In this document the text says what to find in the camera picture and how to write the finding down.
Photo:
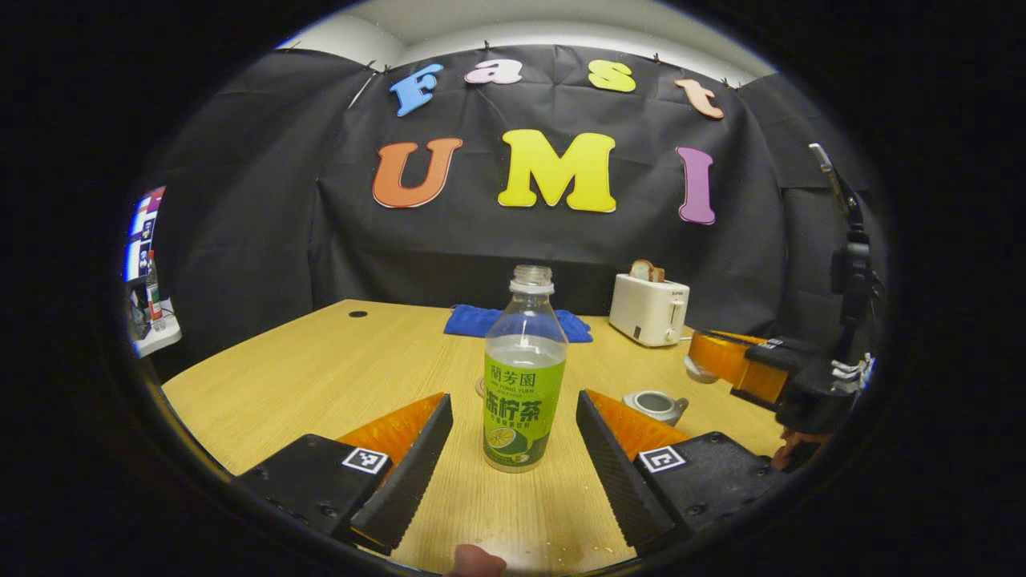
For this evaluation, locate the cream white toaster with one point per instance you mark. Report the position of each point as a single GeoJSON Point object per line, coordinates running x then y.
{"type": "Point", "coordinates": [645, 312]}

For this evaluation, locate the computer monitor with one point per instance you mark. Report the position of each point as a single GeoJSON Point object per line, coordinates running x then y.
{"type": "Point", "coordinates": [143, 232]}

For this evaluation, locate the blue folded cloth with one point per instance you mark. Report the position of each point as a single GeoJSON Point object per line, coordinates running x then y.
{"type": "Point", "coordinates": [469, 320]}

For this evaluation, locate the small red cap bottle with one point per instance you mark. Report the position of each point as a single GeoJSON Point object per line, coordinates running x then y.
{"type": "Point", "coordinates": [153, 292]}

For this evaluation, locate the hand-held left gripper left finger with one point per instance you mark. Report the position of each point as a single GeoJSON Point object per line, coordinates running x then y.
{"type": "Point", "coordinates": [409, 481]}

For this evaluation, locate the green label water bottle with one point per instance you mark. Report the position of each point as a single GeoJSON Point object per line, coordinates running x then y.
{"type": "Point", "coordinates": [523, 401]}

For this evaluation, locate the round brown coaster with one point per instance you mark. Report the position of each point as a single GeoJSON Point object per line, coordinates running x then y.
{"type": "Point", "coordinates": [481, 388]}

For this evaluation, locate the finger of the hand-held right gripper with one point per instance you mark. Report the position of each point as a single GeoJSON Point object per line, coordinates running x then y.
{"type": "Point", "coordinates": [725, 357]}

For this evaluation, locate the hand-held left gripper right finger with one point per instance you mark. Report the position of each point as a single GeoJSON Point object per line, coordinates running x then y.
{"type": "Point", "coordinates": [621, 481]}

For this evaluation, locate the white teacup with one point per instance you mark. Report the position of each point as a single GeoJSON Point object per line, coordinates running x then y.
{"type": "Point", "coordinates": [653, 405]}

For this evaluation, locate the white side table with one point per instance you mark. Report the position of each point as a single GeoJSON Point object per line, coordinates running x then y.
{"type": "Point", "coordinates": [160, 332]}

